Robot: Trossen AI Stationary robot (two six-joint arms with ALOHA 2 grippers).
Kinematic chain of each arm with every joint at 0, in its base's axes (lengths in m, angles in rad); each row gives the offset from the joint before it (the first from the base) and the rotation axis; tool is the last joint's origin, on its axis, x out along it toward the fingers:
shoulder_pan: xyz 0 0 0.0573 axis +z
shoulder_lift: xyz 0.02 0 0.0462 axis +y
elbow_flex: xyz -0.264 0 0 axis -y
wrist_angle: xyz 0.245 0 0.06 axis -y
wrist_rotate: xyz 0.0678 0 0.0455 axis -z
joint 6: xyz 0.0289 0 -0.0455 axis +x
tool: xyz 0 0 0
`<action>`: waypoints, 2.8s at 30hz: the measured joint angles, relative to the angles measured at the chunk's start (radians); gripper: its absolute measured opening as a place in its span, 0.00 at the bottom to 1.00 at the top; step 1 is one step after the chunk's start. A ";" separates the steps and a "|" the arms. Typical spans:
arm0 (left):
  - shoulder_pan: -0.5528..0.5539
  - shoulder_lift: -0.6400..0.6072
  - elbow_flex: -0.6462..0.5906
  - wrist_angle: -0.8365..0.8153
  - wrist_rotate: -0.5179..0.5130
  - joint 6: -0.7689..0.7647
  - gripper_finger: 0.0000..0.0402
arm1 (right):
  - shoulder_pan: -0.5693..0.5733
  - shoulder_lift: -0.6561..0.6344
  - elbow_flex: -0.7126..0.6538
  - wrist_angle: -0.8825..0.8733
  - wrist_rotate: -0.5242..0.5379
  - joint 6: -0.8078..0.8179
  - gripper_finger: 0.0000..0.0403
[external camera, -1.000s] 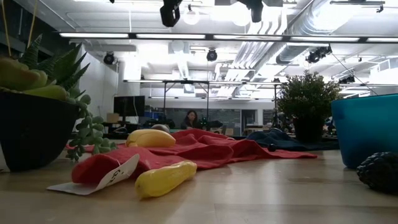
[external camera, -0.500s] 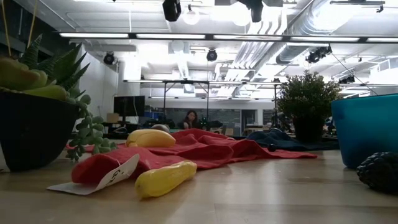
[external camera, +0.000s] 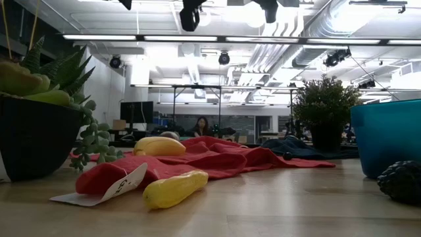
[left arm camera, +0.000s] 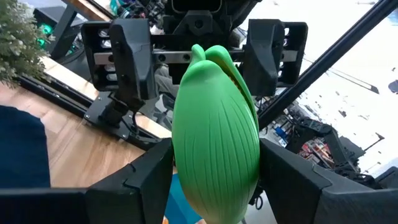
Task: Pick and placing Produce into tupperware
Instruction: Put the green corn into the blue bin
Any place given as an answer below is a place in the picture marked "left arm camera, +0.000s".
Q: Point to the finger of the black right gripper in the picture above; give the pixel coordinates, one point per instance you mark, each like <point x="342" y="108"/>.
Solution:
<point x="264" y="56"/>
<point x="133" y="56"/>

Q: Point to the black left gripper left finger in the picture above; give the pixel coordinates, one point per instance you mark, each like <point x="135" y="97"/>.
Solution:
<point x="93" y="205"/>

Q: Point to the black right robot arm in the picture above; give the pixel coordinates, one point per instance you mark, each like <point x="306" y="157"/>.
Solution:
<point x="239" y="15"/>

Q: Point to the orange toy onion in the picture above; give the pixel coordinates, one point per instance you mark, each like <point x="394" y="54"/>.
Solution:
<point x="165" y="221"/>

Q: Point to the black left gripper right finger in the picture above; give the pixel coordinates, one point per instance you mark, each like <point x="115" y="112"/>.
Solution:
<point x="311" y="199"/>

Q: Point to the green toy corn cob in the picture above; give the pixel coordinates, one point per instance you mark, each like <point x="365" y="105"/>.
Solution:
<point x="214" y="140"/>

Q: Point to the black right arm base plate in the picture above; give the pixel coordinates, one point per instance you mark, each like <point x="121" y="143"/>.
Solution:
<point x="102" y="123"/>

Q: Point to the black box with green lights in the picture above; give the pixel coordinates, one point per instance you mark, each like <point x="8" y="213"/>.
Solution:
<point x="46" y="29"/>

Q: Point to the navy blue cloth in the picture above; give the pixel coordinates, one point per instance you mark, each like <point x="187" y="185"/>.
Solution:
<point x="21" y="149"/>

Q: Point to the teal plastic tub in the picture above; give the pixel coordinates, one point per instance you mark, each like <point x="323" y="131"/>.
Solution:
<point x="180" y="202"/>

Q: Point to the bushy green potted plant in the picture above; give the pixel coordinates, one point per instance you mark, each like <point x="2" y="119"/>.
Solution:
<point x="18" y="40"/>

